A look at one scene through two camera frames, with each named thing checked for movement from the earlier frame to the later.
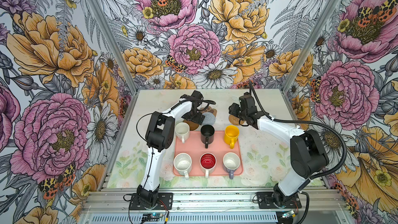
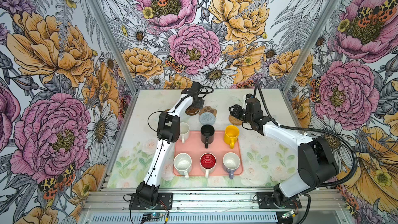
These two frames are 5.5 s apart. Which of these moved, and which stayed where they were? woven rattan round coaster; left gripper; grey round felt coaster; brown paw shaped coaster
Moved: left gripper
Stayed: brown paw shaped coaster; woven rattan round coaster; grey round felt coaster
